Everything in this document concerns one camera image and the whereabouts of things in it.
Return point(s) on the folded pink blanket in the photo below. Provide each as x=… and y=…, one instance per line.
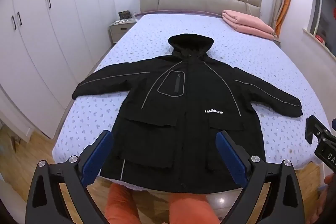
x=249, y=23

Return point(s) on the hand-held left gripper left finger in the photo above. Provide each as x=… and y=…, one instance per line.
x=97, y=155

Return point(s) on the person's right leg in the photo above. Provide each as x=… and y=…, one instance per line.
x=187, y=211

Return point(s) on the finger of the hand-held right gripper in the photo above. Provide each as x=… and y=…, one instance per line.
x=316, y=125

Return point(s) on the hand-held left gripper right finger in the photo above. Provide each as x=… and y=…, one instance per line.
x=232, y=158

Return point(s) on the white wardrobe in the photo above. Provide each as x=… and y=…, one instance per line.
x=52, y=29

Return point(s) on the person's right hand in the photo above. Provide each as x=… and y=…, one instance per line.
x=330, y=180

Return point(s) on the person's right forearm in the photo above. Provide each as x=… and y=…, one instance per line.
x=326, y=203

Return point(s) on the window sill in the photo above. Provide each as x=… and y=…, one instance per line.
x=319, y=43

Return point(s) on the bed with lilac patterned sheet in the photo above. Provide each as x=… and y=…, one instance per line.
x=236, y=56

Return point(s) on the grey nightstand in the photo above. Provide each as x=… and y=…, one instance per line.
x=119, y=31

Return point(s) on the person's left leg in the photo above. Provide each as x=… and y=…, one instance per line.
x=119, y=205

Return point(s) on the dark patterned bag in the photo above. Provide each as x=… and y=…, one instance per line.
x=126, y=14

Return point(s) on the black hooded jacket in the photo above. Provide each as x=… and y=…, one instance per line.
x=189, y=113

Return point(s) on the person's leg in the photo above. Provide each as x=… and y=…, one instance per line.
x=119, y=205
x=187, y=211

